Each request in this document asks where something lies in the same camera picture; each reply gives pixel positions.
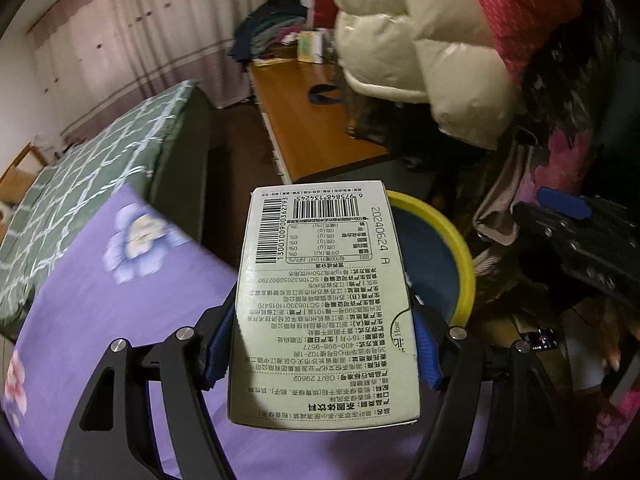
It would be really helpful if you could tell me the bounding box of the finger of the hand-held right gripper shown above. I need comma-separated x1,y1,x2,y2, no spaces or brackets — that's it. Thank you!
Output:
537,187,593,221
514,201,576,261

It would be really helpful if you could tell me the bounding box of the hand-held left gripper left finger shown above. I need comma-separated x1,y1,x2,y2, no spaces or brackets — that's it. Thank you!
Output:
52,285,241,480

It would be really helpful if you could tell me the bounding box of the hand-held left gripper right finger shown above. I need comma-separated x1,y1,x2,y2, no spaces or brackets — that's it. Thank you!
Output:
407,287,573,480

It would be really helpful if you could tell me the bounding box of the blue bin with yellow rim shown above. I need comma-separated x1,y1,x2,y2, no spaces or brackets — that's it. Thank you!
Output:
387,190,476,328

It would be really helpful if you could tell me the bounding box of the pale green drink carton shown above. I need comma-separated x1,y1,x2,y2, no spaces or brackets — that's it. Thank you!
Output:
229,180,421,431

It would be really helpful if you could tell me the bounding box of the person's right hand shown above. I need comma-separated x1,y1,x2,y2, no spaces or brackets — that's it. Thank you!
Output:
597,305,640,376

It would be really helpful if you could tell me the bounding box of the grey cloth bag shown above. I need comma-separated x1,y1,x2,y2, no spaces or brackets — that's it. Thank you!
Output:
472,127,538,246

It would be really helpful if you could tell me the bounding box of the purple floral tablecloth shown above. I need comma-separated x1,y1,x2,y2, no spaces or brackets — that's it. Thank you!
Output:
0,182,436,480

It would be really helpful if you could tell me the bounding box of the small lit screen device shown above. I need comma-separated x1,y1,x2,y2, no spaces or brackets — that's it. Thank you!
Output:
525,329,557,351

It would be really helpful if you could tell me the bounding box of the red quilted jacket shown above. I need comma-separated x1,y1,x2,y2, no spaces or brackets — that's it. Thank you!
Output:
462,0,586,86

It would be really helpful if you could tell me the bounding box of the bed with green checked quilt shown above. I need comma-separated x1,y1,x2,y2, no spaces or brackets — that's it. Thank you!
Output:
0,80,211,331

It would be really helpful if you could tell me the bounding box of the cream puffer jacket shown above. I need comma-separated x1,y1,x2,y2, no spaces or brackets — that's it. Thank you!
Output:
331,0,526,138

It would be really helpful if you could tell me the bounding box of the wooden desk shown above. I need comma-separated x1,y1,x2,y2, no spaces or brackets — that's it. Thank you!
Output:
247,57,391,186

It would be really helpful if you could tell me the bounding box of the green picture box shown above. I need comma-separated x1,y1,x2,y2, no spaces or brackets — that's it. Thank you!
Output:
296,31,323,63

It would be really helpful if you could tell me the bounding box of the pile of folded clothes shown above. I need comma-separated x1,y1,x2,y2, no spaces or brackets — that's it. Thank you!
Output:
231,0,313,63

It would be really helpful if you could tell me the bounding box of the pink beige curtain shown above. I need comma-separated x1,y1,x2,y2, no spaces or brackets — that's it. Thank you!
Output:
30,0,311,136

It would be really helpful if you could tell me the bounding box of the dark strap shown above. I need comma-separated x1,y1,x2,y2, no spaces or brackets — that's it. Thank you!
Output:
307,84,340,108

